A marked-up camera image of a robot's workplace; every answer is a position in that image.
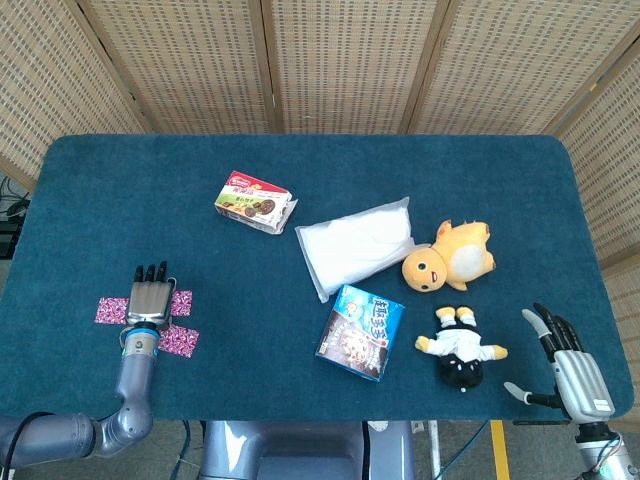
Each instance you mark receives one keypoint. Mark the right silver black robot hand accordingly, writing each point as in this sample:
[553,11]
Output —
[582,380]

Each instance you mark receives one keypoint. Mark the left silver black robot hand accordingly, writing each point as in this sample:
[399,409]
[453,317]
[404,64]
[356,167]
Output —
[149,302]

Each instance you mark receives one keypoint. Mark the pink patterned card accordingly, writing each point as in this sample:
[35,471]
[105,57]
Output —
[182,302]
[111,310]
[180,341]

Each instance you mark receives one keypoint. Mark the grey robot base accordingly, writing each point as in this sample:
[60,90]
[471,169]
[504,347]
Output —
[300,450]

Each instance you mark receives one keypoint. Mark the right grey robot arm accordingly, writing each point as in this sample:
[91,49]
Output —
[602,457]

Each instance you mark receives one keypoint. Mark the blue felt table cloth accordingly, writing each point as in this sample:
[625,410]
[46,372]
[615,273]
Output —
[150,225]

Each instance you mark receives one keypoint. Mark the black white plush doll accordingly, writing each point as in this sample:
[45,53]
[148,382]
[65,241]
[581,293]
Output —
[460,350]

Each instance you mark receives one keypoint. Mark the red green cookie box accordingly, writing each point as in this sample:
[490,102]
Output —
[250,200]

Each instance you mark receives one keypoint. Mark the yellow plush toy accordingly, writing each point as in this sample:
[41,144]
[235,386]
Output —
[460,255]

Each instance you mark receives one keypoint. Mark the white plastic bag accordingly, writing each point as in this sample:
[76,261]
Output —
[350,245]

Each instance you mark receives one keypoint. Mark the blue chocolate cookie box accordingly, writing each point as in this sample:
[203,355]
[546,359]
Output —
[357,340]

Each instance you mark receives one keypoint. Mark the woven bamboo folding screen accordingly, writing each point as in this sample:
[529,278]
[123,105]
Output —
[350,65]

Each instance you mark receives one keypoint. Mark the white metal frame leg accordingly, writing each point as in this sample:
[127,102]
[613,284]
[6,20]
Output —
[434,445]

